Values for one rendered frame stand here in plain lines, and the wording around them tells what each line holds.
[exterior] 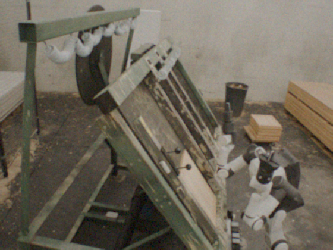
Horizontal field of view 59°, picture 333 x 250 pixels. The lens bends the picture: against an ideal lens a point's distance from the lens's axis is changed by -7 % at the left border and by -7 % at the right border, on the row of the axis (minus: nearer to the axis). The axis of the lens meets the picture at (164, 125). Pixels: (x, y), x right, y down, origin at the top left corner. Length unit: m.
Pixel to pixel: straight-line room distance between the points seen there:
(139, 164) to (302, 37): 6.84
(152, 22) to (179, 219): 4.47
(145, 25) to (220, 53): 2.34
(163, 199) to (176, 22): 5.84
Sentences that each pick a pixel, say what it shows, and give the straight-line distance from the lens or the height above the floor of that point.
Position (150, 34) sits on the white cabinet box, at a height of 1.63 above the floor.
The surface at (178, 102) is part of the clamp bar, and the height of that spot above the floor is 1.49.
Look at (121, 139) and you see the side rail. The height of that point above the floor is 1.66.
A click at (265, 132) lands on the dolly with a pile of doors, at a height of 0.28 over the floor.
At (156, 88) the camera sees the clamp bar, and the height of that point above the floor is 1.69.
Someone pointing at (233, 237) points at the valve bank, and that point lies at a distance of 2.38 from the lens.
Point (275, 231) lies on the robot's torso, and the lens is 2.49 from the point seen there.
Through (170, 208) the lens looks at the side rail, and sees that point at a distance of 1.70.
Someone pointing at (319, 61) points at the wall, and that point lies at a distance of 8.38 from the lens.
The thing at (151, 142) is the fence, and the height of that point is 1.54.
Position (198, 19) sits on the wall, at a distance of 7.23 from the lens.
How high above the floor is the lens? 2.34
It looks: 23 degrees down
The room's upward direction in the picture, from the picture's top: 4 degrees clockwise
